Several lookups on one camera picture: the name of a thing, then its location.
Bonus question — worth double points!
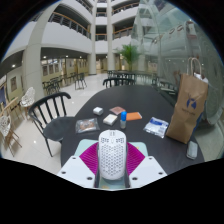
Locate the small white square box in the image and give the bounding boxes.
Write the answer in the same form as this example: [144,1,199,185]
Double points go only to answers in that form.
[92,106,105,116]

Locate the small blue-capped bottle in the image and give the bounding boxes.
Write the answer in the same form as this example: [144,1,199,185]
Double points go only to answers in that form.
[119,110,128,130]

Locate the black spindle-back chair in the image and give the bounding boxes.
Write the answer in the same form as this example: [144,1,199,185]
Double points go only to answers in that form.
[28,92,76,158]

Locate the brown flat packet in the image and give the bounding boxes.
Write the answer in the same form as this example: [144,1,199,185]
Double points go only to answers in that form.
[109,105,127,116]

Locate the black curved-back chair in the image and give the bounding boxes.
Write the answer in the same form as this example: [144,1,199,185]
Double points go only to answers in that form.
[102,77,137,90]

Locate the light green cartoon mouse pad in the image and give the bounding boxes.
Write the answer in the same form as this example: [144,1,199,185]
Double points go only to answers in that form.
[73,138,150,191]

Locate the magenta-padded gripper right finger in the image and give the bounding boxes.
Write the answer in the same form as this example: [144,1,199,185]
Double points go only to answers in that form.
[125,141,168,190]

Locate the brown paper bag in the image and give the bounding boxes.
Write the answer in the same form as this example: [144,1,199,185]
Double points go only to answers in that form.
[165,56,210,145]

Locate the white rectangular box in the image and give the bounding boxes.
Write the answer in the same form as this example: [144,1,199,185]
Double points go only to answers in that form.
[102,113,119,127]

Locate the green potted palm plant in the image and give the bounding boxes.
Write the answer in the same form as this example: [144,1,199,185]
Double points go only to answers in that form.
[114,43,143,72]

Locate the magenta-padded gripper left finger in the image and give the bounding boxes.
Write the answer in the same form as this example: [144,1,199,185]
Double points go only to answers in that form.
[57,141,100,190]

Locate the white lattice chair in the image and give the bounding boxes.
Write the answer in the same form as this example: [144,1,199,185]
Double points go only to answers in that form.
[19,86,37,118]
[0,114,23,158]

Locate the grey smartphone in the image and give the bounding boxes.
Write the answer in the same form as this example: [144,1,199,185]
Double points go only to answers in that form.
[186,140,199,161]

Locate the white perforated computer mouse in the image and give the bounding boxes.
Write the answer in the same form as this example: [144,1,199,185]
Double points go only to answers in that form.
[97,129,128,181]

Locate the clear plastic snack bag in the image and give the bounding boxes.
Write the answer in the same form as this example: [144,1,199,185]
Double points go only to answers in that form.
[75,117,101,135]

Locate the white plastic packet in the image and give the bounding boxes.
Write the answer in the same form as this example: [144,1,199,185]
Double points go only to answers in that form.
[143,116,170,139]

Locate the group of dark chairs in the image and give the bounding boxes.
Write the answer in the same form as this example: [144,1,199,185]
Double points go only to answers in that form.
[41,71,89,96]

